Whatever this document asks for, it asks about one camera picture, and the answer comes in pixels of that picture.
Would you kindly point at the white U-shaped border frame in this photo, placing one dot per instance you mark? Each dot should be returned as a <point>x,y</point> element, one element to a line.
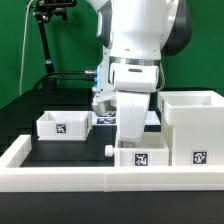
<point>15,178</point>

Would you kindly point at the white front drawer tray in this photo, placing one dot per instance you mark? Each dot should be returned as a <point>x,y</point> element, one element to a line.
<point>152,150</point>

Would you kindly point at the black camera stand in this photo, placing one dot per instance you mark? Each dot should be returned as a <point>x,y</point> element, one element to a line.
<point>44,11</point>

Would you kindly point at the white rear drawer tray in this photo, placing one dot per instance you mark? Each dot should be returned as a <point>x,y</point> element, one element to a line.
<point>64,125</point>

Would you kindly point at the white marker tag plate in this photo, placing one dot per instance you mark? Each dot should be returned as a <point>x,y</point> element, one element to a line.
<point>109,119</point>

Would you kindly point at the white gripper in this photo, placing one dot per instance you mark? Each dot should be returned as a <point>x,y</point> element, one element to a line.
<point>132,109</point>

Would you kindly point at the white drawer tray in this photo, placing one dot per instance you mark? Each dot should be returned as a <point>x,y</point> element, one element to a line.
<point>152,150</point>
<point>64,125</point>

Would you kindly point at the white drawer cabinet box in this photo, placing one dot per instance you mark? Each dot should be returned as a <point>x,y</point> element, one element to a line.
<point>192,123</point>

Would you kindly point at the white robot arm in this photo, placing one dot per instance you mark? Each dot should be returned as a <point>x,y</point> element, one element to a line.
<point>135,35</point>

